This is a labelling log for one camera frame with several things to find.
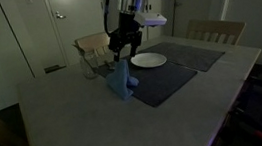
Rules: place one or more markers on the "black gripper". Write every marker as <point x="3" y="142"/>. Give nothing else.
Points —
<point x="128" y="24"/>

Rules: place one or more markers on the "blue cleaning cloth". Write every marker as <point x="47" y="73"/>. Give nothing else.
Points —
<point x="120" y="81"/>

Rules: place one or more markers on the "white round plate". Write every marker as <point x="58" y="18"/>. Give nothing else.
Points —
<point x="148" y="60"/>

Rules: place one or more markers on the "small dark metal utensil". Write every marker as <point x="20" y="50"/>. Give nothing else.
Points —
<point x="108" y="65"/>

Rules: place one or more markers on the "light wooden slat-back chair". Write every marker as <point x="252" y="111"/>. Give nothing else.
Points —
<point x="95" y="40"/>
<point x="216" y="25"/>

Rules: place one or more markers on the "white double closet door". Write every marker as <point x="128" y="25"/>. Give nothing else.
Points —
<point x="156" y="33"/>

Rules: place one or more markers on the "clear glass jar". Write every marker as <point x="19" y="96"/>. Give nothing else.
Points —
<point x="88" y="69"/>

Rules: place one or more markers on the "dark grey fabric placemat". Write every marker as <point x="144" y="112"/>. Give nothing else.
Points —
<point x="162" y="84"/>
<point x="189" y="55"/>

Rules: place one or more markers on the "white room door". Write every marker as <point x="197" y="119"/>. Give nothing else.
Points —
<point x="80" y="15"/>

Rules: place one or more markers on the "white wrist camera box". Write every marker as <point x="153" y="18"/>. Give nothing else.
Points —
<point x="151" y="18"/>

